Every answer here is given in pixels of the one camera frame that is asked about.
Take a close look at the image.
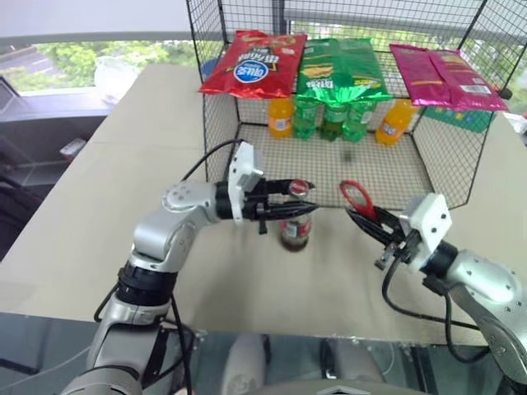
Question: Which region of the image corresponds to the red chip bag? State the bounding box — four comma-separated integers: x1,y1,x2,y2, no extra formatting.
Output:
198,29,309,100

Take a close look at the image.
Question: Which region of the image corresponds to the glass cola bottle red cap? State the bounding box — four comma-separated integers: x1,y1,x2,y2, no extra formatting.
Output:
278,179,315,253

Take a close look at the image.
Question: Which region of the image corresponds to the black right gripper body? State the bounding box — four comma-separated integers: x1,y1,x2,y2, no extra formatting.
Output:
374,224,422,272

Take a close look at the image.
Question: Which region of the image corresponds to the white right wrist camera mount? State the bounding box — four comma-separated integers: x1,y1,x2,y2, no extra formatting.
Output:
396,193,453,275

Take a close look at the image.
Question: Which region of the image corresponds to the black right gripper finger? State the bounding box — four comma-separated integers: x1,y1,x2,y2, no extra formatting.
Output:
375,205,403,232
345,208,397,245

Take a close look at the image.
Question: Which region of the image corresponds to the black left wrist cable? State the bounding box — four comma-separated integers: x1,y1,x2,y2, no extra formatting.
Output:
180,138,245,182

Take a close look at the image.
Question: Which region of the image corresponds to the pink chip bag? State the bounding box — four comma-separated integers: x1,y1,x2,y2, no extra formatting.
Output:
389,43,509,113

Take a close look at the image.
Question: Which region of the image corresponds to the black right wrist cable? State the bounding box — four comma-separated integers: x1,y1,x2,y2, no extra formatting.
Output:
380,246,493,364

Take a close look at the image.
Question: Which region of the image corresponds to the grey rounded shape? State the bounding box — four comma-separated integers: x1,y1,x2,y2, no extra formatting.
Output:
223,333,271,395

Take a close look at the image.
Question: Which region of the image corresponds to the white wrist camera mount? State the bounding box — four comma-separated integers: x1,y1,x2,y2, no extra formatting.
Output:
396,193,453,275
227,141,267,228

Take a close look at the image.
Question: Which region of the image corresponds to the orange soda bottle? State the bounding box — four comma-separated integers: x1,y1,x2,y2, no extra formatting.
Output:
268,97,295,139
375,98,417,146

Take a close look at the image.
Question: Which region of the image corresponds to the green printed box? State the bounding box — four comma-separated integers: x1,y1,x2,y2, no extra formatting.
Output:
422,105,496,134

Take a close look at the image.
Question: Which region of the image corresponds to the white crumpled plastic bag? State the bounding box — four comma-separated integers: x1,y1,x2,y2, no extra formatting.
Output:
499,109,527,147

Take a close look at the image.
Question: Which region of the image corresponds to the green soda bottle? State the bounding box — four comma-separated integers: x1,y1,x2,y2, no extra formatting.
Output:
292,98,322,141
343,100,377,143
319,100,350,142

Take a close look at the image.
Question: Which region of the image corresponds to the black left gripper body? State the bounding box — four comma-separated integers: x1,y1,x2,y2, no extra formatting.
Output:
241,179,269,236

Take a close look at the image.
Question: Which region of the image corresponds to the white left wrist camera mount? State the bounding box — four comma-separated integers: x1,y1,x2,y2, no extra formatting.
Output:
227,141,267,228

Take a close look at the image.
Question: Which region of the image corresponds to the red white small box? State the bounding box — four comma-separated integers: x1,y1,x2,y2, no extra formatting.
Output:
60,138,88,158

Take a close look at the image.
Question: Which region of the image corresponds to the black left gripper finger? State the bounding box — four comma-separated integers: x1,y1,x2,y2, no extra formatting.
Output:
263,179,317,196
263,200,320,221

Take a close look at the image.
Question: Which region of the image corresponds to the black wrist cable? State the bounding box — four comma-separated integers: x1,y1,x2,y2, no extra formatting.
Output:
180,138,245,182
380,246,493,364

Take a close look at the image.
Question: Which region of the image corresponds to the black left shoulder cable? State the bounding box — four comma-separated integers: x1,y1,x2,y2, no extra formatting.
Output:
93,282,195,395

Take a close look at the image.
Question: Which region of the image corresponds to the black wire grid rack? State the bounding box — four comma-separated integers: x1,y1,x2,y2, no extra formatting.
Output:
184,0,514,212

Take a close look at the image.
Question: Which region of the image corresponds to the green chip bag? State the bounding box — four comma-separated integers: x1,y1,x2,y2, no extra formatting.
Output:
295,37,394,105

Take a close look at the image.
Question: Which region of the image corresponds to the red round lid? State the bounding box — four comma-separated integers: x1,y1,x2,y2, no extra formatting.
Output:
338,179,380,222

